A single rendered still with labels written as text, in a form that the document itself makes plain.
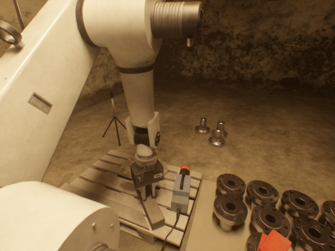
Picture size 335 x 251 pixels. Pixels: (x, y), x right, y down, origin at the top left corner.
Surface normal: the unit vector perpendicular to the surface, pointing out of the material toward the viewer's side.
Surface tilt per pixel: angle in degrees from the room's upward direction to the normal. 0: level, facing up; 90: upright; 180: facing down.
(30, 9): 90
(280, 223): 0
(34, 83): 90
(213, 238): 0
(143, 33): 115
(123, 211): 0
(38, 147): 90
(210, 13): 90
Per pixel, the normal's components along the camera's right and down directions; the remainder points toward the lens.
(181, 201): 0.01, -0.90
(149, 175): 0.44, 0.40
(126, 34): -0.21, 0.77
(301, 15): -0.36, 0.41
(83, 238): 0.96, 0.13
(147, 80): 0.65, 0.45
